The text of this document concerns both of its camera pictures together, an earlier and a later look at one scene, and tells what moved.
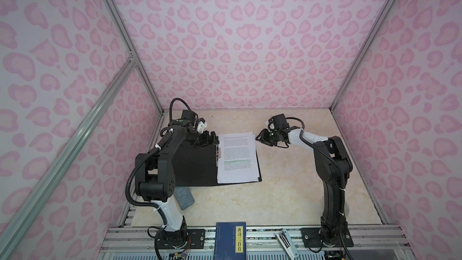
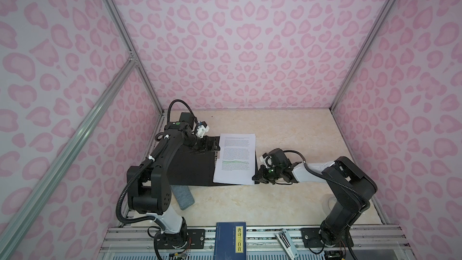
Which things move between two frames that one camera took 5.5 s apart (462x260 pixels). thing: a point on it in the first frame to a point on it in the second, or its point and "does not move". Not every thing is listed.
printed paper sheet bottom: (237, 158) does not move
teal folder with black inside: (197, 165) does not move
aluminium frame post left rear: (134, 54) does not move
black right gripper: (264, 136) to (259, 173)
